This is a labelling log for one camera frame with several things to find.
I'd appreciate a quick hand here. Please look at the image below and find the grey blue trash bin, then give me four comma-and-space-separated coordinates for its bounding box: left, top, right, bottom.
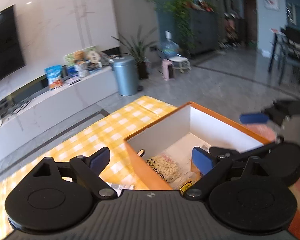
111, 56, 139, 96

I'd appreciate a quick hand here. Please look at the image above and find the yellow star snack bag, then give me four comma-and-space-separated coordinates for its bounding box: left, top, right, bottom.
170, 171, 202, 195

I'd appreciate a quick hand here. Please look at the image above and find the white snack packet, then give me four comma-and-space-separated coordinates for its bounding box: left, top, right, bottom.
107, 183, 134, 197

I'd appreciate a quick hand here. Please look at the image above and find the brown teddy bear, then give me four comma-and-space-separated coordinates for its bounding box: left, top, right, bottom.
74, 50, 86, 65

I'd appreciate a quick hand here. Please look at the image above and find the white round stool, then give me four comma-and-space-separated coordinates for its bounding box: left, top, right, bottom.
168, 56, 191, 73

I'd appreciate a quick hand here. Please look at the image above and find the orange cardboard box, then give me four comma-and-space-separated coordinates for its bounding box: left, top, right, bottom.
122, 102, 300, 239

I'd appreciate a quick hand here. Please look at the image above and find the black wall television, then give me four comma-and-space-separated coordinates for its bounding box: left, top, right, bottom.
0, 6, 26, 80

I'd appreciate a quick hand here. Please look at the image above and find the dark dining chair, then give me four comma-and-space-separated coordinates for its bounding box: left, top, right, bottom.
268, 26, 300, 85

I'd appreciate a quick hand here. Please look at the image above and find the blue water jug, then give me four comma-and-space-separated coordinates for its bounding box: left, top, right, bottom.
161, 31, 179, 59

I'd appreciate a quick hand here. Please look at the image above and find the yellow checkered tablecloth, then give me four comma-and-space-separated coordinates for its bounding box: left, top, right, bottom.
0, 96, 176, 239

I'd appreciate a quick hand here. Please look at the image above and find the hanging ivy plant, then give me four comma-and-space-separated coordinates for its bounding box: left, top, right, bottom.
163, 0, 194, 55

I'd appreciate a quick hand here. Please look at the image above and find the tall green potted plant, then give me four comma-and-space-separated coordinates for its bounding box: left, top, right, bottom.
112, 25, 157, 80

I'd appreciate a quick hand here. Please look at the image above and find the pink small heater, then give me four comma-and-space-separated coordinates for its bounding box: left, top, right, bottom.
161, 59, 175, 81

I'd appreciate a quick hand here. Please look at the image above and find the dark grey drawer cabinet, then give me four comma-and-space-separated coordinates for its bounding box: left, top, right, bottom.
190, 9, 218, 55

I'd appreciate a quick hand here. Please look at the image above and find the clear peanut bag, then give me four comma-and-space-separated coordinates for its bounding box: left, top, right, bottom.
146, 153, 180, 183

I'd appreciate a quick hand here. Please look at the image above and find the white tv cabinet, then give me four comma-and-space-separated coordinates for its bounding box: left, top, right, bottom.
0, 66, 118, 161

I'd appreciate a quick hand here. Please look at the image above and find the blue snack bag on cabinet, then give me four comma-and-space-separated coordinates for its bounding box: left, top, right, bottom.
45, 65, 63, 90

